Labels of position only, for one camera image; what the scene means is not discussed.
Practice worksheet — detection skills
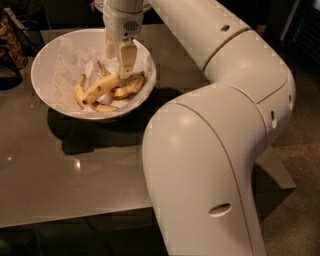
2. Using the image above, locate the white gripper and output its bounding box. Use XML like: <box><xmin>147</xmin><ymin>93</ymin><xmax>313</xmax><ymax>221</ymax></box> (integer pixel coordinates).
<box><xmin>103</xmin><ymin>2</ymin><xmax>143</xmax><ymax>78</ymax></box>

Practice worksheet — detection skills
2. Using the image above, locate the white paper bowl liner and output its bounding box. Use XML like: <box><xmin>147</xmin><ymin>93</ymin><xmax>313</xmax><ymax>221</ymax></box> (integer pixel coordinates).
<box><xmin>48</xmin><ymin>39</ymin><xmax>156</xmax><ymax>120</ymax></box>

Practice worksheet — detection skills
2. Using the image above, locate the banana peel right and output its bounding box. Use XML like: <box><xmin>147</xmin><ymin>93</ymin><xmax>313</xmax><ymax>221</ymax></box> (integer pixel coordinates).
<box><xmin>110</xmin><ymin>75</ymin><xmax>145</xmax><ymax>100</ymax></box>

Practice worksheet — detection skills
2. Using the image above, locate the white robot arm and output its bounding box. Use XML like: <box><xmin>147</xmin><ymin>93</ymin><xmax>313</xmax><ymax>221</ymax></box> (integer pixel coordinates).
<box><xmin>103</xmin><ymin>0</ymin><xmax>295</xmax><ymax>256</ymax></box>

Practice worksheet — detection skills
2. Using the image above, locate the white bowl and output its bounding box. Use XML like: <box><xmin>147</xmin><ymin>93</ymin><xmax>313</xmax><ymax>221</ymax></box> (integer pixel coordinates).
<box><xmin>30</xmin><ymin>28</ymin><xmax>158</xmax><ymax>121</ymax></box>

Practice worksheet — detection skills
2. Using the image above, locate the banana peel left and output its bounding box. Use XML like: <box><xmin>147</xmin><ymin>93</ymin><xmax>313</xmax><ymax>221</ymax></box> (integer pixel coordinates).
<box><xmin>73</xmin><ymin>74</ymin><xmax>116</xmax><ymax>112</ymax></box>

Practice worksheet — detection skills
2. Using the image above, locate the patterned container at left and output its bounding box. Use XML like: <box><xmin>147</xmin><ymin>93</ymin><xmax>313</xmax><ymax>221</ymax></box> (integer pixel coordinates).
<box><xmin>0</xmin><ymin>14</ymin><xmax>28</xmax><ymax>69</ymax></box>

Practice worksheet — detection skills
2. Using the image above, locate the black wire basket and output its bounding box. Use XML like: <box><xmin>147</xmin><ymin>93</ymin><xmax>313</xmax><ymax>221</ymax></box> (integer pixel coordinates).
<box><xmin>4</xmin><ymin>7</ymin><xmax>45</xmax><ymax>57</ymax></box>

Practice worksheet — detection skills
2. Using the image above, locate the banana peel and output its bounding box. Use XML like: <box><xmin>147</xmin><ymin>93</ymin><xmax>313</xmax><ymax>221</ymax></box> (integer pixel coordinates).
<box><xmin>110</xmin><ymin>75</ymin><xmax>145</xmax><ymax>100</ymax></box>
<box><xmin>73</xmin><ymin>74</ymin><xmax>116</xmax><ymax>112</ymax></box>

